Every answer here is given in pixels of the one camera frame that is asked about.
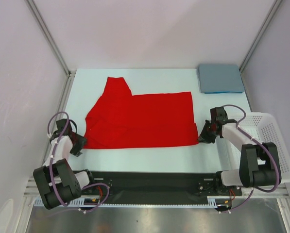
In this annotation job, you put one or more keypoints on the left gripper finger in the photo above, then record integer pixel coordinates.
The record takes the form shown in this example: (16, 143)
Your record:
(77, 153)
(83, 141)

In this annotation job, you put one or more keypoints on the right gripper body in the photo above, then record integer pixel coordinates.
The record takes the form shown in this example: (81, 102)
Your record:
(210, 131)

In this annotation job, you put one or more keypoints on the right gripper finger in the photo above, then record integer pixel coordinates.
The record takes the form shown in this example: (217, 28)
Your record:
(204, 132)
(201, 140)

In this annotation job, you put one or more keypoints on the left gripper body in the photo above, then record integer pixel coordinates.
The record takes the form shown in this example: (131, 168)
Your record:
(78, 137)

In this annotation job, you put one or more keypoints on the red t shirt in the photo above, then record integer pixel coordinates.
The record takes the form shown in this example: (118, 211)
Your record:
(121, 120)

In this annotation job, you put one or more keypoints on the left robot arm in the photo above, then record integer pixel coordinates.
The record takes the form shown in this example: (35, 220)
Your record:
(56, 182)

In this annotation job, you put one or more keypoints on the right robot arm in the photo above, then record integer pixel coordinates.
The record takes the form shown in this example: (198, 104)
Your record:
(259, 165)

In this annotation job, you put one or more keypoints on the folded bright blue t shirt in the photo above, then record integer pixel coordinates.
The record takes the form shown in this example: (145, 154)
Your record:
(222, 92)

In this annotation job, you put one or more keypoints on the folded grey-blue t shirt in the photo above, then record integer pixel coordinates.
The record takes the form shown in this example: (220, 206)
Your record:
(219, 77)

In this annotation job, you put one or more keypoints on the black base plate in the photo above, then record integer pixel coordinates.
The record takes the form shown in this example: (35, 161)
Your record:
(158, 188)

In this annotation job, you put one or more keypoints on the left aluminium frame post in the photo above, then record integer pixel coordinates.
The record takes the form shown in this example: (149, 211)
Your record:
(47, 34)

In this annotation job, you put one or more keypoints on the aluminium frame post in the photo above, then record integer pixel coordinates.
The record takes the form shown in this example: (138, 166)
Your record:
(47, 34)
(261, 32)

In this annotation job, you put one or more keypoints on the right aluminium frame post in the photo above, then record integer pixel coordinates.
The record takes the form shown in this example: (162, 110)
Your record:
(261, 32)

